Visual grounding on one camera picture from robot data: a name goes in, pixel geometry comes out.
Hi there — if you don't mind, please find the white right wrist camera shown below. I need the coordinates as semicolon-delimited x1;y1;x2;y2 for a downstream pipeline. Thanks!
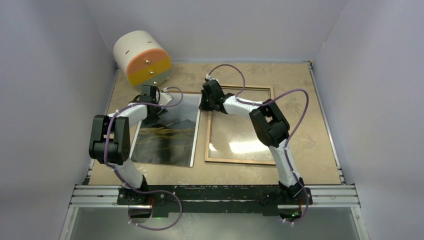
204;74;215;82

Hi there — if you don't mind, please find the mountain landscape photo print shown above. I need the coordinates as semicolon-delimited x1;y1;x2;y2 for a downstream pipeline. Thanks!
130;92;201;167

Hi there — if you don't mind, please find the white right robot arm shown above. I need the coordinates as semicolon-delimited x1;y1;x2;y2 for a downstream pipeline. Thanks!
199;79;308;204

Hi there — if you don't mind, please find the round white drawer cabinet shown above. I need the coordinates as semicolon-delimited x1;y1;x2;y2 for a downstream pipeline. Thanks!
113;30;172;89

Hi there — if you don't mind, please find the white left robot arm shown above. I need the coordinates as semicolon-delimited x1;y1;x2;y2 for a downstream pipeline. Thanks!
88;85;164;205

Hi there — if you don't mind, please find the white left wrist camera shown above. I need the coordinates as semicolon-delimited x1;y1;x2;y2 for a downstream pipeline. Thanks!
158;92;173;106

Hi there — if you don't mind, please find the aluminium rail frame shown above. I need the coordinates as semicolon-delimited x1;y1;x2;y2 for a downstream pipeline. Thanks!
60;185;368;240

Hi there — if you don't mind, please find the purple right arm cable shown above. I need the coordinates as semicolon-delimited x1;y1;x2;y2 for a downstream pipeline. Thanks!
205;63;311;226

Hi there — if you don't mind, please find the wooden picture frame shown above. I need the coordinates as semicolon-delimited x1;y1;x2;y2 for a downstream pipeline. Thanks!
204;84;277;166

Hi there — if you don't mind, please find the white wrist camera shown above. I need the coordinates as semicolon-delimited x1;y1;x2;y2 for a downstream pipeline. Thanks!
204;74;215;82
158;92;173;106

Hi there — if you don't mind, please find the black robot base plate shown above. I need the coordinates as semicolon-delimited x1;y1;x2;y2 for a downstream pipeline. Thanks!
117;184;313;220

